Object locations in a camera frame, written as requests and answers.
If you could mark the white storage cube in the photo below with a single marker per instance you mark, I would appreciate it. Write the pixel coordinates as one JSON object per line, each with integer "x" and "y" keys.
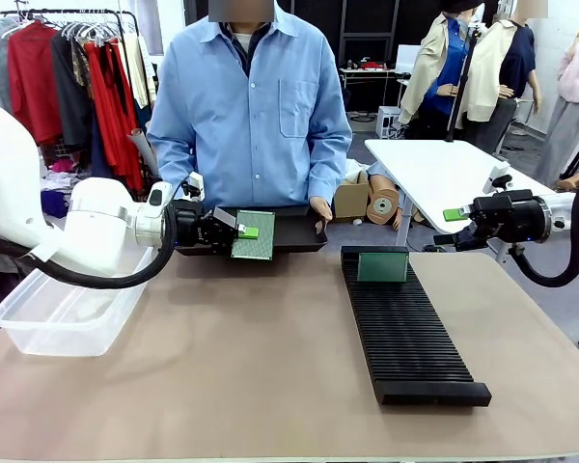
{"x": 388, "y": 121}

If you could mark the mannequin with beige jacket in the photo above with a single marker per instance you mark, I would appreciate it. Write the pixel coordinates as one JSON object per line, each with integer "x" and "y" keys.
{"x": 434, "y": 62}

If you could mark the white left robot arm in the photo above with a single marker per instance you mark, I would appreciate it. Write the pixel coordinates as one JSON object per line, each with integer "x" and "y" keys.
{"x": 96, "y": 217}

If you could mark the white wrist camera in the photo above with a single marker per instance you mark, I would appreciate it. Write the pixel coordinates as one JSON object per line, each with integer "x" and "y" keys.
{"x": 197, "y": 182}
{"x": 496, "y": 176}

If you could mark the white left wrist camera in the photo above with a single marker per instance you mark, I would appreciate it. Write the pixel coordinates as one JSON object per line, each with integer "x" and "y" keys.
{"x": 197, "y": 182}

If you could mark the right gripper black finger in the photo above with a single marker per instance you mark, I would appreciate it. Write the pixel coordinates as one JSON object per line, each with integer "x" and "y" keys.
{"x": 456, "y": 214}
{"x": 449, "y": 239}

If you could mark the person's left forearm blue sleeve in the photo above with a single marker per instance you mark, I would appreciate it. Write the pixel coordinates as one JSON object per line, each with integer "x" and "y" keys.
{"x": 330, "y": 169}

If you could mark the person's left hand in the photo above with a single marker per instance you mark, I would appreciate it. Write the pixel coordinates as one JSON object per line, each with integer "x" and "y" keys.
{"x": 321, "y": 209}

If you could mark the person in blue shirt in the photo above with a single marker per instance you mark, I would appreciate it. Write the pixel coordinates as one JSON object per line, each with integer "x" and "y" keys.
{"x": 251, "y": 120}

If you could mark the mannequin with pink top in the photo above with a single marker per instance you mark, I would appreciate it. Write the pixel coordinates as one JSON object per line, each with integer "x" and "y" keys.
{"x": 571, "y": 96}

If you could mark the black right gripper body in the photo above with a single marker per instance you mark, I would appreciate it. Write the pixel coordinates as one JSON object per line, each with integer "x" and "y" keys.
{"x": 506, "y": 219}

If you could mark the cream hanging garment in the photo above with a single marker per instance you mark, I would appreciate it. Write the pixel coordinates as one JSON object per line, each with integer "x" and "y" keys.
{"x": 142, "y": 72}

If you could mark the white background table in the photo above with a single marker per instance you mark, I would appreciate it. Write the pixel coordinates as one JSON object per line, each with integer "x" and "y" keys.
{"x": 429, "y": 169}

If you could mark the red hanging shirt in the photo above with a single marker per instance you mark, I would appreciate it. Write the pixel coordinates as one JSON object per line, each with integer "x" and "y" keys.
{"x": 34, "y": 82}

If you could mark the green PCB board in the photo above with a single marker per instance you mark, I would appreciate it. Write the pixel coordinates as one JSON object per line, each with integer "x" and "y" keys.
{"x": 382, "y": 266}
{"x": 256, "y": 248}

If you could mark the brown mannequin torso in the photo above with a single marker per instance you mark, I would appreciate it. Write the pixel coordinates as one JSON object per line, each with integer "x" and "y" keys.
{"x": 383, "y": 205}

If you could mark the pile of purple clothes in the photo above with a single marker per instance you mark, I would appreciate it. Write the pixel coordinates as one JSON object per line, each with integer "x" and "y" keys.
{"x": 55, "y": 200}

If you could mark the mannequin with navy shirt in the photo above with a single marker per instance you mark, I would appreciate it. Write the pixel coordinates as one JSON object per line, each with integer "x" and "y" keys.
{"x": 506, "y": 72}

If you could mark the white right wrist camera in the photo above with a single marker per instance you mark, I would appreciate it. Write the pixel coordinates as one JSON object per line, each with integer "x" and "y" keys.
{"x": 496, "y": 176}

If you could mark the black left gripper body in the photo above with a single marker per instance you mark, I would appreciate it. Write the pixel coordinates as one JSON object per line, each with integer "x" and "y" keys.
{"x": 193, "y": 229}

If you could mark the cardboard box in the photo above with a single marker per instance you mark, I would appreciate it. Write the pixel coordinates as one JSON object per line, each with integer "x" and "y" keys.
{"x": 352, "y": 198}

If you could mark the black tripod pole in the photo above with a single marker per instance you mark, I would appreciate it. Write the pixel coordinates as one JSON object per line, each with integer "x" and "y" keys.
{"x": 463, "y": 82}

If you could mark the cardboard tube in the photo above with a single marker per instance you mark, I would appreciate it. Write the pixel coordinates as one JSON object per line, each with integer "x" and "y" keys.
{"x": 142, "y": 147}

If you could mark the person's right forearm blue sleeve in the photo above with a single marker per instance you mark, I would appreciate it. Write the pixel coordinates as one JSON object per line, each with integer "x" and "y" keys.
{"x": 173, "y": 169}

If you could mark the black slotted PCB rack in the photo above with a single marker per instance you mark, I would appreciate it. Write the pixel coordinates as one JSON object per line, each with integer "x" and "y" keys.
{"x": 405, "y": 328}

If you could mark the clear plastic box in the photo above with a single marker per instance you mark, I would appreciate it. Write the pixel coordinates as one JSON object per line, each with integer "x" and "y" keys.
{"x": 67, "y": 313}

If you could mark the black plastic tray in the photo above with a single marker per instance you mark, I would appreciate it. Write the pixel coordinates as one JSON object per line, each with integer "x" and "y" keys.
{"x": 294, "y": 231}

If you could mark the red hanging dress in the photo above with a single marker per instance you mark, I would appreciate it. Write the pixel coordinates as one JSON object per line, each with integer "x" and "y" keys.
{"x": 111, "y": 116}

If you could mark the black hanging garment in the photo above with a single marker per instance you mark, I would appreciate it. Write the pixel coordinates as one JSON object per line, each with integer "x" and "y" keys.
{"x": 72, "y": 96}

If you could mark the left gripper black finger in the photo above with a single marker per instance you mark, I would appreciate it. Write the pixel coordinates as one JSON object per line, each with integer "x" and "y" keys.
{"x": 224, "y": 215}
{"x": 248, "y": 233}

